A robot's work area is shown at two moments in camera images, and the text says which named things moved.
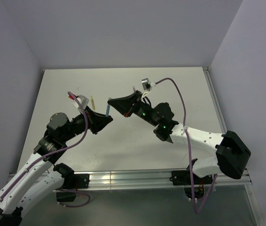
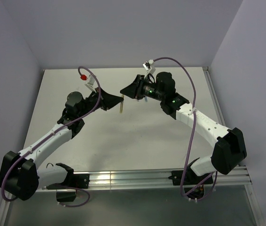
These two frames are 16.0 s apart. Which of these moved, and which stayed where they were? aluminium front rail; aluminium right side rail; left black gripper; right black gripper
Moved: left black gripper; right black gripper
Stayed: aluminium front rail; aluminium right side rail
